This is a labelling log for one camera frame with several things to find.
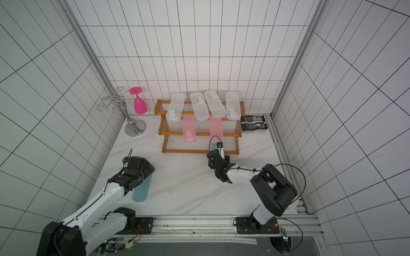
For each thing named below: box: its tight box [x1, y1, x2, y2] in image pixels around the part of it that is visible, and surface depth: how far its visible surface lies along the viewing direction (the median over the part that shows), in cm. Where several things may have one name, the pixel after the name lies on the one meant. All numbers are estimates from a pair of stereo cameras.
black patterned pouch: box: [240, 115, 268, 132], surface depth 113 cm
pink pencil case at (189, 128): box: [182, 114, 197, 143], surface depth 89 cm
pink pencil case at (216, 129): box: [209, 115, 224, 143], surface depth 91 cm
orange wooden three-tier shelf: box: [154, 99, 246, 156], surface depth 86 cm
